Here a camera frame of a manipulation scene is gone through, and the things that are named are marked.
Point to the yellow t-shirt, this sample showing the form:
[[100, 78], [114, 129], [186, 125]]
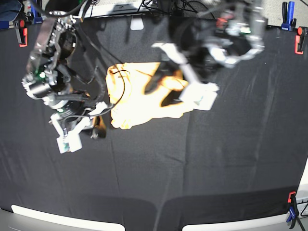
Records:
[[126, 89]]

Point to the red black bar clamp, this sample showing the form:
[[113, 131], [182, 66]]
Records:
[[292, 210]]

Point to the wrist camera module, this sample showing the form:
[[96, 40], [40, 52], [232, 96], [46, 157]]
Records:
[[200, 95], [69, 143]]

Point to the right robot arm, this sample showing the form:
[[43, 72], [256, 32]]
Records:
[[74, 98]]

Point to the blue clamp upper right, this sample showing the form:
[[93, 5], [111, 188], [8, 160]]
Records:
[[288, 20]]

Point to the red clamp upper left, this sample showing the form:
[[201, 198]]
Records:
[[21, 32]]

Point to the red clamp upper right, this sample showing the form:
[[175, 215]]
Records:
[[301, 39]]

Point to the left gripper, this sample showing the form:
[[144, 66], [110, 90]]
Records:
[[172, 97]]

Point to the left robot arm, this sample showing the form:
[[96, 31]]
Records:
[[219, 37]]

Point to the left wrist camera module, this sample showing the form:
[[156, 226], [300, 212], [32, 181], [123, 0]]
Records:
[[200, 95]]

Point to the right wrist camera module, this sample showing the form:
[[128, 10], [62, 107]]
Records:
[[69, 143]]

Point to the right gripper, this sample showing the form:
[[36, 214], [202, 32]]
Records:
[[76, 116]]

